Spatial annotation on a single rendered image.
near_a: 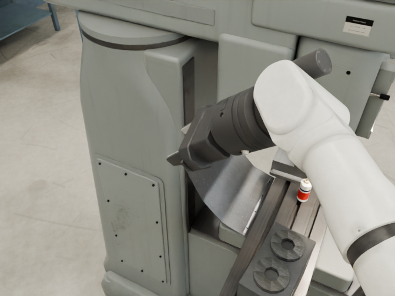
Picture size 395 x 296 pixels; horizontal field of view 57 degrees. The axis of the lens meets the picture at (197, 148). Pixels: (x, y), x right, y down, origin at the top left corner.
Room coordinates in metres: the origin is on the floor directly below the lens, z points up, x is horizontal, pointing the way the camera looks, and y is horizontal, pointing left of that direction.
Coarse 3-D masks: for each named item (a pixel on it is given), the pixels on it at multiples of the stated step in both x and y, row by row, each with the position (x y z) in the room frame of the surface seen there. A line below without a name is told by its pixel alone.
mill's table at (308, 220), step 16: (272, 192) 0.88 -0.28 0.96; (288, 192) 0.88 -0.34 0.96; (272, 208) 0.81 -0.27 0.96; (288, 208) 0.81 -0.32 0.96; (304, 208) 0.81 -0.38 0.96; (320, 208) 0.81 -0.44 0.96; (256, 224) 0.74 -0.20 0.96; (272, 224) 0.74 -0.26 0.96; (288, 224) 0.76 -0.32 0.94; (304, 224) 0.74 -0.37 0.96; (320, 224) 0.74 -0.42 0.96; (256, 240) 0.68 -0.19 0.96; (320, 240) 0.68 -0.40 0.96; (240, 256) 0.62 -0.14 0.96; (240, 272) 0.56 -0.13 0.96; (304, 272) 0.56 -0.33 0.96; (224, 288) 0.51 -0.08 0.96; (304, 288) 0.51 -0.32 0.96
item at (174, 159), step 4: (176, 152) 0.44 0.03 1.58; (168, 156) 0.45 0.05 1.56; (172, 156) 0.44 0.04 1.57; (176, 156) 0.44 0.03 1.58; (168, 160) 0.45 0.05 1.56; (172, 160) 0.44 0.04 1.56; (176, 160) 0.44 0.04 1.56; (180, 160) 0.44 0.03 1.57; (172, 164) 0.45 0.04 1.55; (176, 164) 0.44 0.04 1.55; (180, 164) 0.44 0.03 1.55
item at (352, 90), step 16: (304, 48) 0.77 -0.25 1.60; (336, 48) 0.74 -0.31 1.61; (352, 48) 0.73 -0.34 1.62; (336, 64) 0.74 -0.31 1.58; (352, 64) 0.72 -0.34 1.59; (368, 64) 0.71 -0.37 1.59; (320, 80) 0.75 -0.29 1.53; (336, 80) 0.73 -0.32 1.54; (352, 80) 0.72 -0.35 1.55; (368, 80) 0.72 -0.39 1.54; (336, 96) 0.72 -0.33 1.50; (352, 96) 0.71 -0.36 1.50; (368, 96) 0.73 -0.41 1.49; (352, 112) 0.72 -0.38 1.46; (352, 128) 0.72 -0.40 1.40
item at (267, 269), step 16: (272, 240) 0.55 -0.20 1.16; (288, 240) 0.55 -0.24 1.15; (304, 240) 0.55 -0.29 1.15; (256, 256) 0.51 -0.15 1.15; (272, 256) 0.51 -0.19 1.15; (288, 256) 0.50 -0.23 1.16; (304, 256) 0.51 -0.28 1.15; (256, 272) 0.46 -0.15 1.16; (272, 272) 0.46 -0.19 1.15; (288, 272) 0.46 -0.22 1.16; (240, 288) 0.43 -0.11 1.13; (256, 288) 0.42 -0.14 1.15; (272, 288) 0.41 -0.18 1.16; (288, 288) 0.42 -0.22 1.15
